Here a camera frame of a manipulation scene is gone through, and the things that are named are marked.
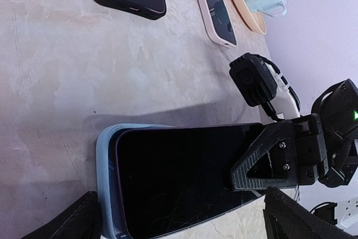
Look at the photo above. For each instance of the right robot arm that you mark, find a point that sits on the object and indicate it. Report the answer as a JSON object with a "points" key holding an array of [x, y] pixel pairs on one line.
{"points": [[337, 109]]}

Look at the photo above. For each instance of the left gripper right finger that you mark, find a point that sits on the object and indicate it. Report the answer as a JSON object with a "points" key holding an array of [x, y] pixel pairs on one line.
{"points": [[285, 218]]}

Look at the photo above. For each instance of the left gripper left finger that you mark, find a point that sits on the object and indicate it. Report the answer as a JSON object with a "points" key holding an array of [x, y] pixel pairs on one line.
{"points": [[82, 219]]}

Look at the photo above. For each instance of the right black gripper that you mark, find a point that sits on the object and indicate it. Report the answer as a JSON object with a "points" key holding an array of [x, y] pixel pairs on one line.
{"points": [[278, 156]]}

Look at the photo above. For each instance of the pink phone case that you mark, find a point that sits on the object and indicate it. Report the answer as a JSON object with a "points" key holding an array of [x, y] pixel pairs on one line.
{"points": [[204, 12]]}

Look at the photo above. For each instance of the light blue phone case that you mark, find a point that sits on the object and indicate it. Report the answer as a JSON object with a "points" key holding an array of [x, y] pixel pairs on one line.
{"points": [[108, 192]]}

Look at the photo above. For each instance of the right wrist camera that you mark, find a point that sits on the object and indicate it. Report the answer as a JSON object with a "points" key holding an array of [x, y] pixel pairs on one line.
{"points": [[262, 84]]}

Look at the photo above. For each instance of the beige round plate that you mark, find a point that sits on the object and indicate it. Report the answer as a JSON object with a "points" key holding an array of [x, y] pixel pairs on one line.
{"points": [[254, 21]]}

